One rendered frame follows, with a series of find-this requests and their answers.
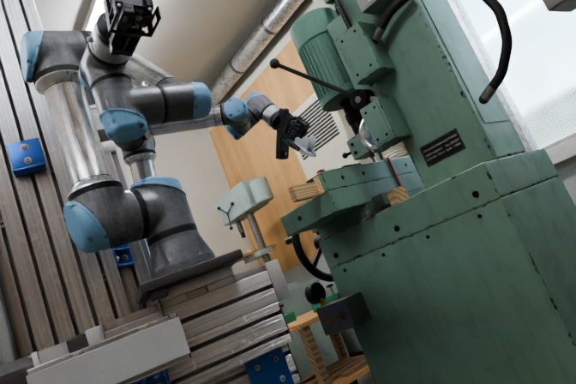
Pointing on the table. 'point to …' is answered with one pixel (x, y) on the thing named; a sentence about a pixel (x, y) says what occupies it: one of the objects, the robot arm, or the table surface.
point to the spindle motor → (321, 56)
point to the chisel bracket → (359, 149)
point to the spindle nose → (351, 115)
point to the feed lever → (359, 98)
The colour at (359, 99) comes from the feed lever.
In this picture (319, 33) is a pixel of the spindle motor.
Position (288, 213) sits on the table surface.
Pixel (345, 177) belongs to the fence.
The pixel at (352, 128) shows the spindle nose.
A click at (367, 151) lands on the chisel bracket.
